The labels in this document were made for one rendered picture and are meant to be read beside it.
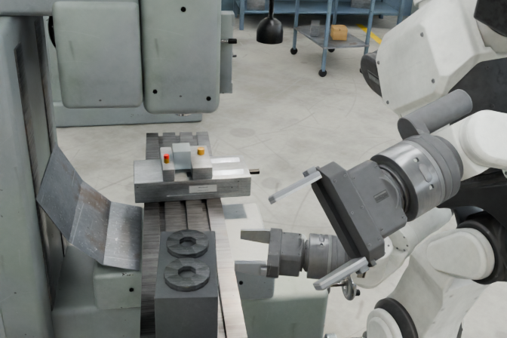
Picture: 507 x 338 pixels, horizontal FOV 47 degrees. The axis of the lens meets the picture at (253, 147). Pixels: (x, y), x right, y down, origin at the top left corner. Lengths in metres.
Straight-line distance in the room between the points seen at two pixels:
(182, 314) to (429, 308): 0.48
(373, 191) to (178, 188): 1.14
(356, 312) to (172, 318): 1.81
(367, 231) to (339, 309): 2.24
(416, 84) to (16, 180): 0.90
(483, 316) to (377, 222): 2.43
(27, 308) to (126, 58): 0.69
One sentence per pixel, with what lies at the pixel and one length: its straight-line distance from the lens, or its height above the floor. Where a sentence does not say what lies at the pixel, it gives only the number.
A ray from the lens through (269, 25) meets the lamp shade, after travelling 1.55.
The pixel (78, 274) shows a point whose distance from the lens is 1.84.
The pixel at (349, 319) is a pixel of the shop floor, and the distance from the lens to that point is 2.84.
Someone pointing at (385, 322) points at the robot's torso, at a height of 1.04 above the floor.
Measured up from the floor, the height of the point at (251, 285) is 0.82.
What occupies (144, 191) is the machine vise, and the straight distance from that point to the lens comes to 1.73.
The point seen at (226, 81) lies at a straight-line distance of 1.51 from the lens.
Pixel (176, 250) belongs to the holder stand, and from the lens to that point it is 1.22.
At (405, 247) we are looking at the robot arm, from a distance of 1.20.
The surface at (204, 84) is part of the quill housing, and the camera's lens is 1.43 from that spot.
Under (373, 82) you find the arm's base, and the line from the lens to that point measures 1.29.
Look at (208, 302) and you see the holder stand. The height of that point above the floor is 1.14.
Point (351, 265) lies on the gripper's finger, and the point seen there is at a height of 1.50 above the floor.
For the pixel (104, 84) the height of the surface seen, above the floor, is 1.41.
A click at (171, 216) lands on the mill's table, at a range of 1.69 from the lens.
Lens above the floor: 1.89
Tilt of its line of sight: 26 degrees down
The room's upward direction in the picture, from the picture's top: 3 degrees clockwise
